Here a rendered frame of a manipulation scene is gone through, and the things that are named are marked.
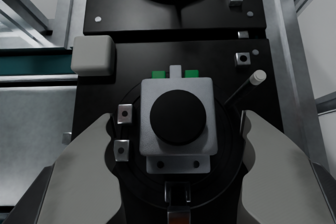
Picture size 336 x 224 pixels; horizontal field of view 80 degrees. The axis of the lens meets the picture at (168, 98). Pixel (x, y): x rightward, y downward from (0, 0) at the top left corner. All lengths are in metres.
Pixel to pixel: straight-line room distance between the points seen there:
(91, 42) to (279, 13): 0.25
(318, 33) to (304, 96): 0.21
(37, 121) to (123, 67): 0.16
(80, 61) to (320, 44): 0.41
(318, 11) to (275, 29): 0.20
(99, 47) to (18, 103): 0.17
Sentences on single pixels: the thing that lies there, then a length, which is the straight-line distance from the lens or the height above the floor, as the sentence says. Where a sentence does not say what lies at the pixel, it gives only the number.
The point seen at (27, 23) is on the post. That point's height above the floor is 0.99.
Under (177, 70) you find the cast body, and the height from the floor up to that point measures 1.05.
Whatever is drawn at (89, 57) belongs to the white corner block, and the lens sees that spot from 0.25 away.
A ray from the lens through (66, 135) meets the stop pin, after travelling 0.27.
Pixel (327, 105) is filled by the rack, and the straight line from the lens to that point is 0.32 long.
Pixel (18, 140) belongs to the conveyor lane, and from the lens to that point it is 0.36.
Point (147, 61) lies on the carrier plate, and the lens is 0.26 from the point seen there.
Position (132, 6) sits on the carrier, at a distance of 0.30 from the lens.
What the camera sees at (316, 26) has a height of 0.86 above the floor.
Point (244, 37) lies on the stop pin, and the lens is 0.29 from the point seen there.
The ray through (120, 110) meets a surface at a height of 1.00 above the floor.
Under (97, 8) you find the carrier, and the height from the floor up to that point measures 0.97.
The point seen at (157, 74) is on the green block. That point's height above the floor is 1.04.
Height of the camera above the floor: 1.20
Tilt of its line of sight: 75 degrees down
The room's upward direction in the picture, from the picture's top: 7 degrees counter-clockwise
